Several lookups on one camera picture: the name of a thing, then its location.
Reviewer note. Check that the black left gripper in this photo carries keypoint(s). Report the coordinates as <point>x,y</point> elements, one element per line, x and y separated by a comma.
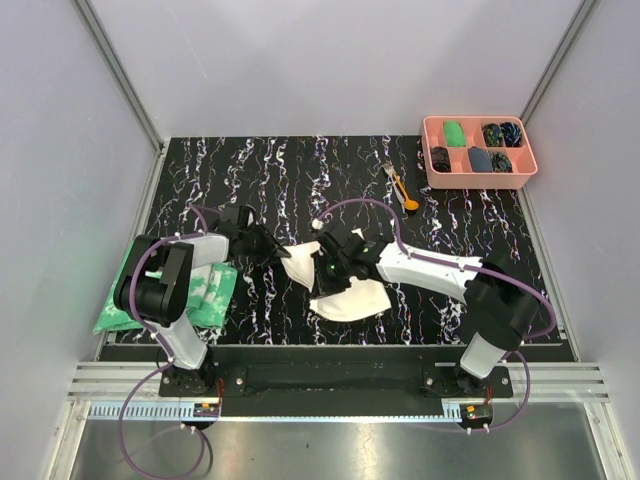
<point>271,249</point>

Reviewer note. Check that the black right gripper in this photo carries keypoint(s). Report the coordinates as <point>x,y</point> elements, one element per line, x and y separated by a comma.
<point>323,284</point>

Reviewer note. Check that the white cloth napkin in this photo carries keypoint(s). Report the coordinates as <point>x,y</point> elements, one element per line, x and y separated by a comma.
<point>335,295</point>

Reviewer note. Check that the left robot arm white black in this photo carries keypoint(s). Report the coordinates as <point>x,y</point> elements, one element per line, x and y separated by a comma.
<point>153,286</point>

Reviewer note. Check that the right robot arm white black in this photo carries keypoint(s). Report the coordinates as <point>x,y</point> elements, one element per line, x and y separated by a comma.
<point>502,308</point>

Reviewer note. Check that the black marble pattern mat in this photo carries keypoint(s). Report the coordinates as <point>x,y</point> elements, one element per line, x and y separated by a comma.
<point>291,180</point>

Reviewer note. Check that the green white patterned cloth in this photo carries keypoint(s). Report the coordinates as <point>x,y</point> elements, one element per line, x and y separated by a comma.
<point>210,292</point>

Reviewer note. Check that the orange plastic spoon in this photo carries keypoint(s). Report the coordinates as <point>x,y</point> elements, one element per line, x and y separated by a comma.
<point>410,204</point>

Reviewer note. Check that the silver metal fork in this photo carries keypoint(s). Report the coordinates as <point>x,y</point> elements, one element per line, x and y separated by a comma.
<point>391,175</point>

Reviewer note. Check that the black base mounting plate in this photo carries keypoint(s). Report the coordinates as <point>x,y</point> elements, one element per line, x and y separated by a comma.
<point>335,381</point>

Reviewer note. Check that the dark brown rolled cloth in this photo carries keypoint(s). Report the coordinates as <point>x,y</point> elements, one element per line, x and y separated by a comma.
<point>440,159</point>

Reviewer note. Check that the pink compartment tray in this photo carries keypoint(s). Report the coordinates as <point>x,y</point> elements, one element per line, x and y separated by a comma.
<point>461,175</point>

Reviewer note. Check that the green rolled cloth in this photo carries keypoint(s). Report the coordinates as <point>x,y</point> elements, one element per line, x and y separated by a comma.
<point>454,134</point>

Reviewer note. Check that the blue grey rolled cloth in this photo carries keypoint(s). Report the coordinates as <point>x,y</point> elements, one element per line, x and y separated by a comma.
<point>479,160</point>

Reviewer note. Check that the dark teal patterned roll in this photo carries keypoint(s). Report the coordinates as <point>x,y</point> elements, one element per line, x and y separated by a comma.
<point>500,163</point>

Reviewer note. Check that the dark green patterned roll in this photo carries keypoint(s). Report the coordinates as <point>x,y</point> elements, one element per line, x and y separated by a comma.
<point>492,135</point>

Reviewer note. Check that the dark blue patterned roll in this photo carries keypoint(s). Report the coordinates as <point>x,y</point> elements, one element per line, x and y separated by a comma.
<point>512,134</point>

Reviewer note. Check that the left aluminium frame post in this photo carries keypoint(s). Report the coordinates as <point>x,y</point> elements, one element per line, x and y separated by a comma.
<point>98,33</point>

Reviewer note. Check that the aluminium frame post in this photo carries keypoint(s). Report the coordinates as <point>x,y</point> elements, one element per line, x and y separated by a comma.
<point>98,33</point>
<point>570,36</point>

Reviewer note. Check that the right aluminium frame post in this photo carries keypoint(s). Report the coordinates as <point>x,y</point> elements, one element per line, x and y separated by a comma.
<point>570,36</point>

